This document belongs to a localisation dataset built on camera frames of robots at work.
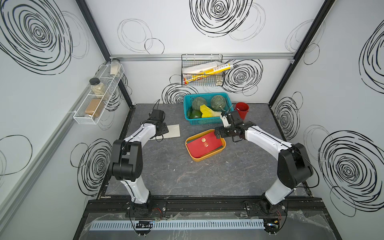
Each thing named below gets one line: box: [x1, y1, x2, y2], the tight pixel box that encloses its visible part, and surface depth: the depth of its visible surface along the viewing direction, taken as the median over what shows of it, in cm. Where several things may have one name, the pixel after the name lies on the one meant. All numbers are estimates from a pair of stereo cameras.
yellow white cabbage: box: [199, 104, 222, 118], surface depth 106 cm
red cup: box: [235, 102, 250, 121], surface depth 109 cm
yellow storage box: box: [185, 129, 227, 162], surface depth 93 cm
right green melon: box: [211, 95, 227, 112], surface depth 111 cm
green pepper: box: [188, 109, 203, 119], surface depth 106 cm
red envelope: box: [187, 131, 223, 158], surface depth 93 cm
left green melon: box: [192, 97, 206, 111], surface depth 110 cm
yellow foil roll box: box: [183, 62, 234, 85], surface depth 86 cm
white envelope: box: [149, 124, 181, 141], surface depth 107 cm
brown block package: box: [84, 98, 104, 118], surface depth 69 cm
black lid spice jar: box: [89, 77, 105, 98], surface depth 72 cm
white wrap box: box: [181, 61, 224, 74], surface depth 90 cm
